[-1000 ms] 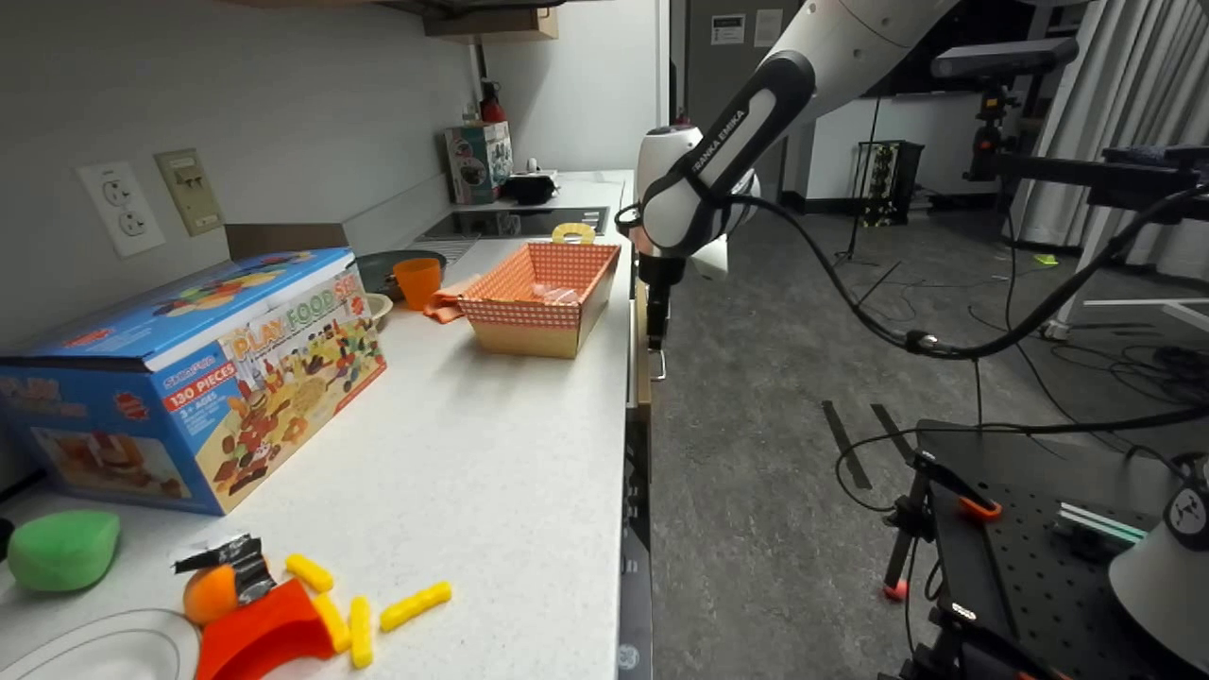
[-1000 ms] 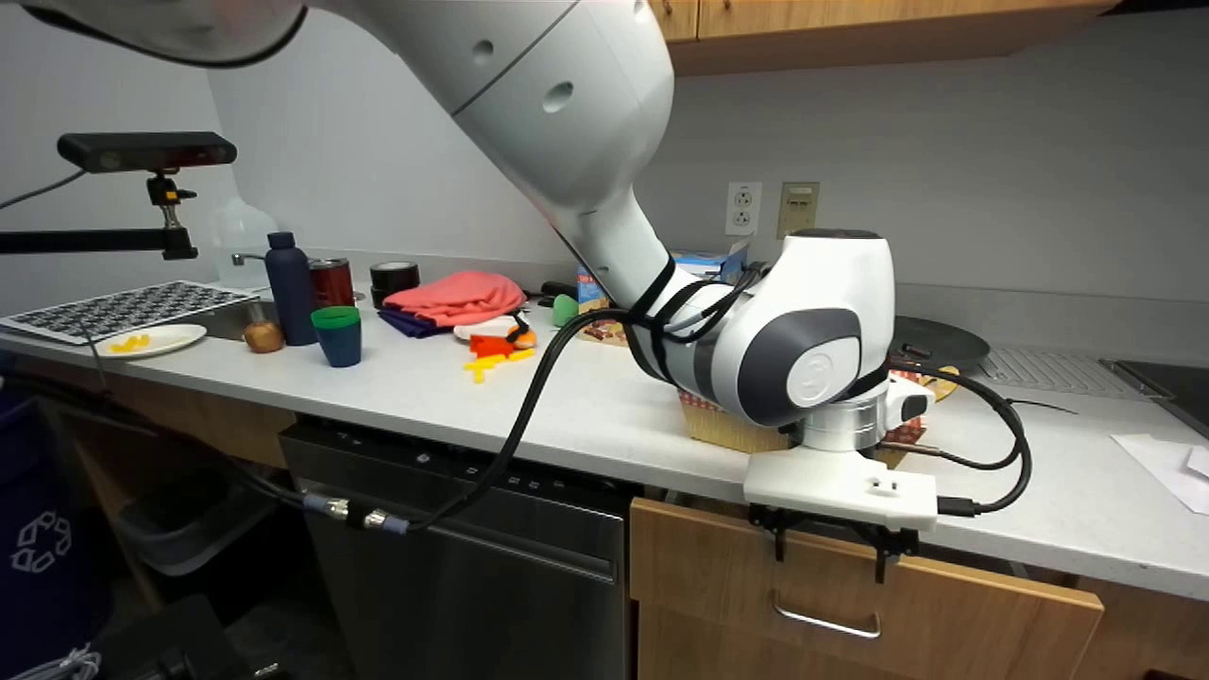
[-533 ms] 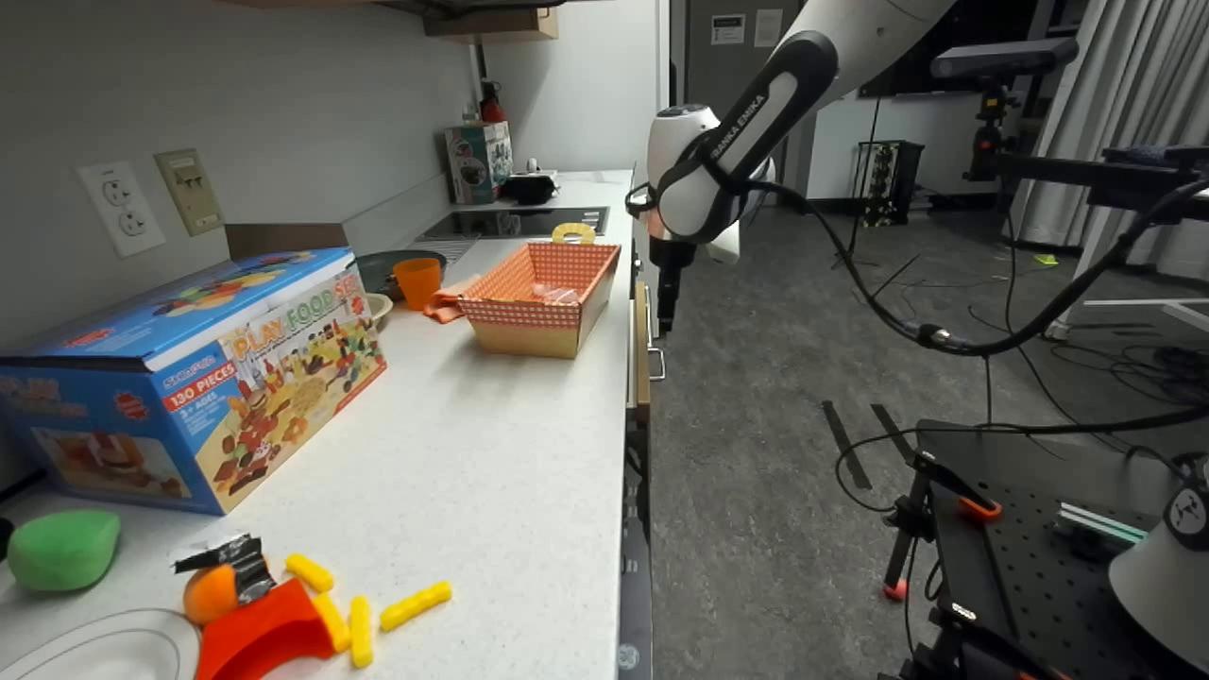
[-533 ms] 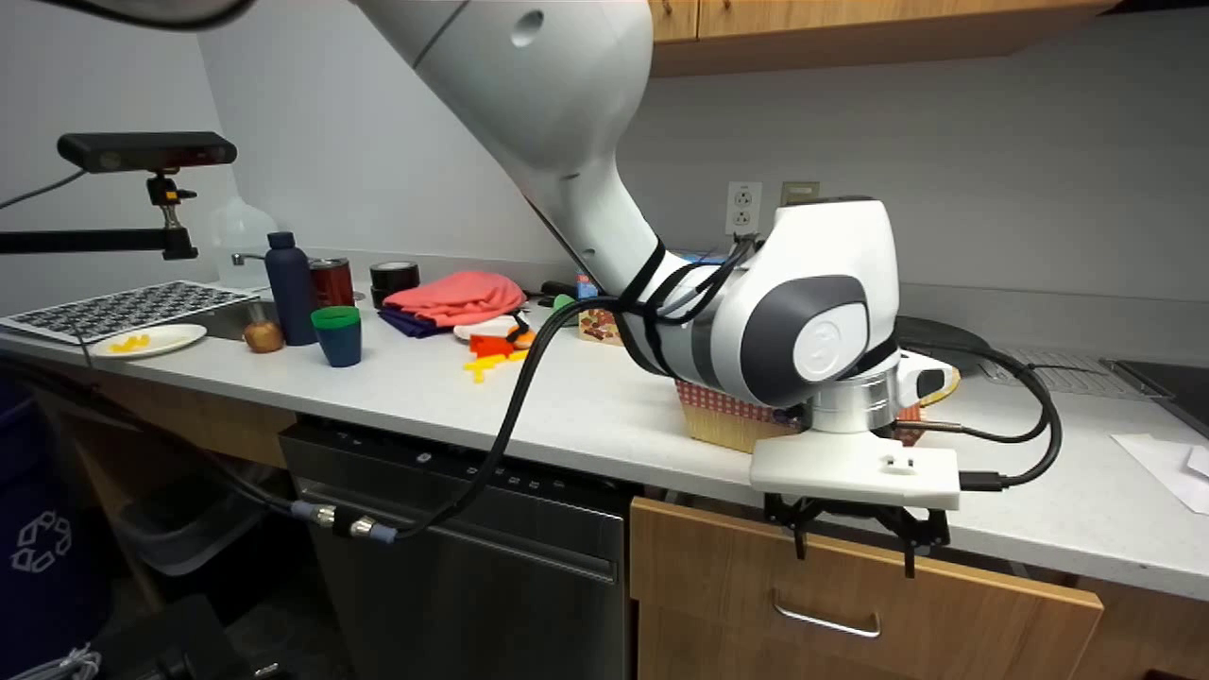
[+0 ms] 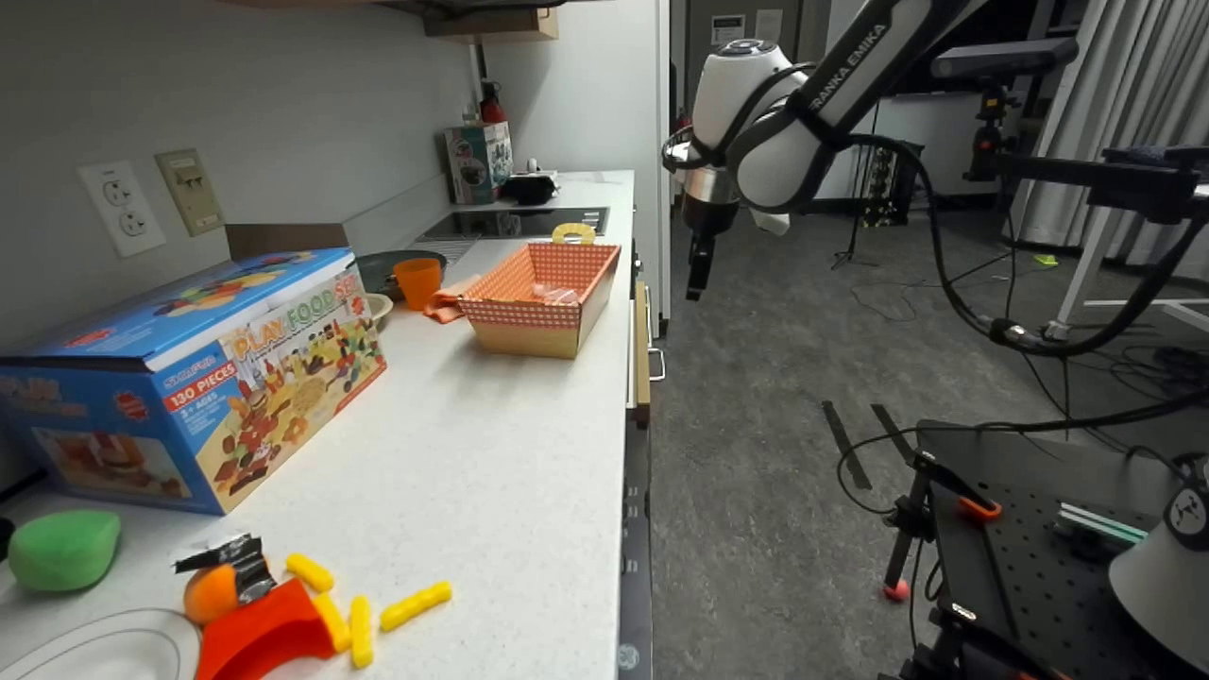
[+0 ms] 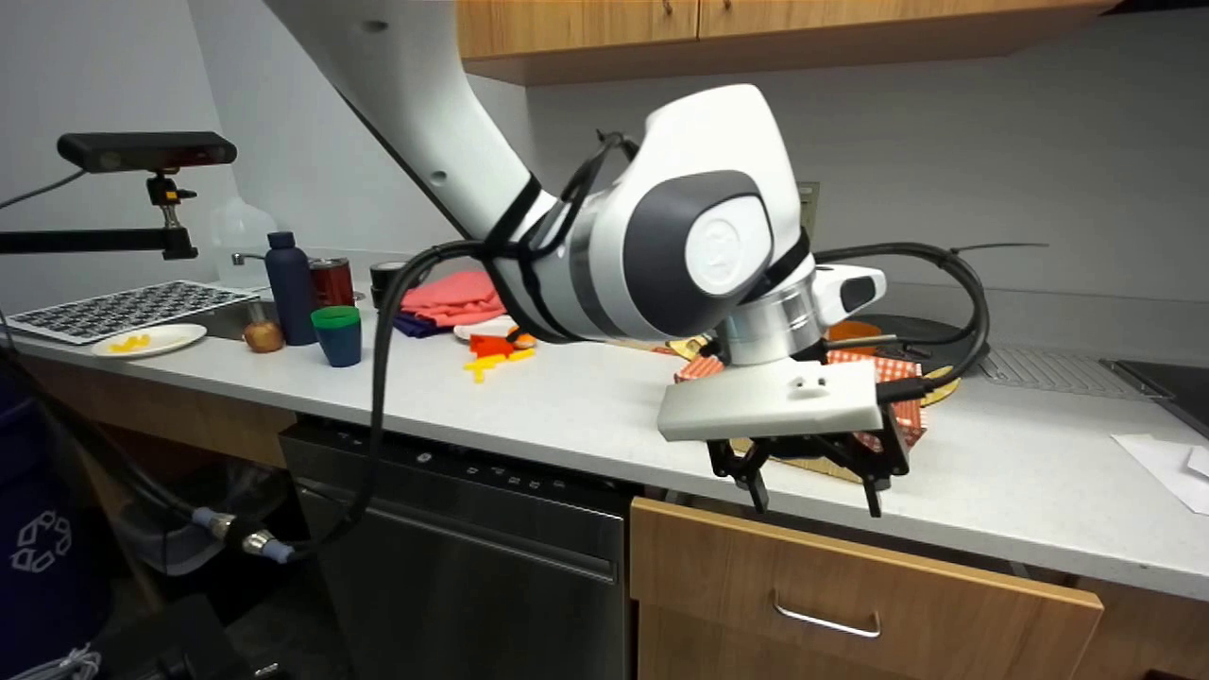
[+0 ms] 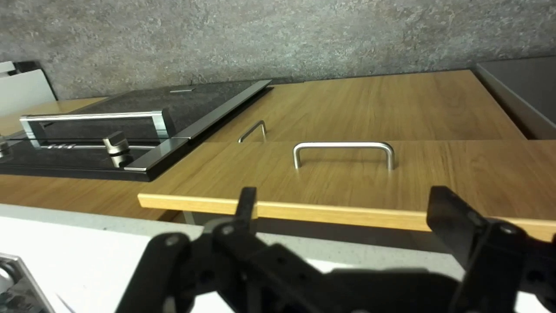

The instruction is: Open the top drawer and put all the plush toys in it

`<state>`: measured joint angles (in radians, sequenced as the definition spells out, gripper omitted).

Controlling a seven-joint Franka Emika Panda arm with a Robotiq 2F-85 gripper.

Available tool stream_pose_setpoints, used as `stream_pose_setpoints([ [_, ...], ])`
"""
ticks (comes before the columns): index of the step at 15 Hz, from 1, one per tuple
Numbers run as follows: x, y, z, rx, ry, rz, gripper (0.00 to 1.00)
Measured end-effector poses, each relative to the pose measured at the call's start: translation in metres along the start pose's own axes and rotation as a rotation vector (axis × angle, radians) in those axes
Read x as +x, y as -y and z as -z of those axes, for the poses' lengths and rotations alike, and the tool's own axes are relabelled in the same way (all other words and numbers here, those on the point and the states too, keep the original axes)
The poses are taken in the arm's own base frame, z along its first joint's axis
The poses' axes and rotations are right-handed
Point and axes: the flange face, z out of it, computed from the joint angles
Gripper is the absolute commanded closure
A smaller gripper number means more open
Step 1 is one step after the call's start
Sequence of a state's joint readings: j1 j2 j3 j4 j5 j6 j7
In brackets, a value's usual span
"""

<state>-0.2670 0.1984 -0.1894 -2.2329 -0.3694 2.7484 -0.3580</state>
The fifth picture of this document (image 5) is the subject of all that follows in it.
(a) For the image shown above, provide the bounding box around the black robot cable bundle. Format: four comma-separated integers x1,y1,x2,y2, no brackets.
850,127,1209,368

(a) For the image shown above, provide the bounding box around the beige switch plate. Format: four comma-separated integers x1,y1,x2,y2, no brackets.
151,145,230,243

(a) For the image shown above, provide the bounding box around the orange toy ball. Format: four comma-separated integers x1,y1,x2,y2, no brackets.
180,558,245,631

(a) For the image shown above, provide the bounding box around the black countertop item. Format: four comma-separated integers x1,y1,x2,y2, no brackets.
494,171,562,208

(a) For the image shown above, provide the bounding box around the yellow toy ring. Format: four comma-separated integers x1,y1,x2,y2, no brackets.
547,220,603,251

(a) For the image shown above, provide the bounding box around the black floor cable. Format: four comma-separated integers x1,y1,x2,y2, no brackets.
836,389,1209,482

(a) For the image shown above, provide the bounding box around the yellow toy fry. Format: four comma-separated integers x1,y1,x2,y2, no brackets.
343,594,381,674
372,578,458,637
283,548,341,598

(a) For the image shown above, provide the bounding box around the red toy fries holder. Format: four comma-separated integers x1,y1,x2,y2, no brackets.
193,575,343,680

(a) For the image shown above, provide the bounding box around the white dome device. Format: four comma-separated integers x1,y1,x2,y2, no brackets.
1103,453,1209,680

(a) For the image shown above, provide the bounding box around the black floor tape strip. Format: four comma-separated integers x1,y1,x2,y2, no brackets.
868,399,925,463
821,395,876,495

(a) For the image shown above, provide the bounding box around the black small toy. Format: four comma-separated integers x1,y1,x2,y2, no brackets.
169,529,279,609

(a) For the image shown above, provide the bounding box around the black steel dishwasher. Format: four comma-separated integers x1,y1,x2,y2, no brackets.
610,418,662,680

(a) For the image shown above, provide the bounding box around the white wall outlet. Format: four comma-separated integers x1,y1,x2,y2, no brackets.
74,154,169,261

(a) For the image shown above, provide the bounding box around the white curtain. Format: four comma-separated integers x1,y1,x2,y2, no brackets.
999,0,1209,283

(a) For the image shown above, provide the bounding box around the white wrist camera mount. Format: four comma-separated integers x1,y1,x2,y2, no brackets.
739,201,802,243

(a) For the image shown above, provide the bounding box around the black cooktop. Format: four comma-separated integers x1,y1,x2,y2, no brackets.
419,204,610,244

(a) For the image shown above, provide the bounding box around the black boom stand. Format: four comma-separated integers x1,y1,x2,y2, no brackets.
988,141,1209,229

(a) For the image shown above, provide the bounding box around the orange cup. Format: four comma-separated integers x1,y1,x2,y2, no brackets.
389,253,450,319

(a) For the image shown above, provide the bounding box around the colorful carton box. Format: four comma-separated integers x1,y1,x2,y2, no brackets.
438,116,516,213

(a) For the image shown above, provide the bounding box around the black perforated table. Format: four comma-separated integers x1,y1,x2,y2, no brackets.
911,418,1209,680

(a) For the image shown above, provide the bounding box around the red checkered basket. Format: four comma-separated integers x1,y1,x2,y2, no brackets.
454,233,627,361

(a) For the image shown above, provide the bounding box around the green rounded toy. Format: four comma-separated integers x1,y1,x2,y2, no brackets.
2,505,128,599

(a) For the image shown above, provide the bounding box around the gray stand pole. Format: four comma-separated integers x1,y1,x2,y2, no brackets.
1047,204,1144,337

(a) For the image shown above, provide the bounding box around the white paper sign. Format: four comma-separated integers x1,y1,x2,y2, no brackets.
707,9,751,54
749,2,789,47

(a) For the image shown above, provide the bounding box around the teal tube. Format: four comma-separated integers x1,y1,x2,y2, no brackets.
1051,495,1154,552

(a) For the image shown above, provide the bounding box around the blue toy food box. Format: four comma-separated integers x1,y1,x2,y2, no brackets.
0,244,394,523

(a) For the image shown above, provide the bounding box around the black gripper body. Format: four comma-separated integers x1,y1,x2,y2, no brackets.
676,157,749,253

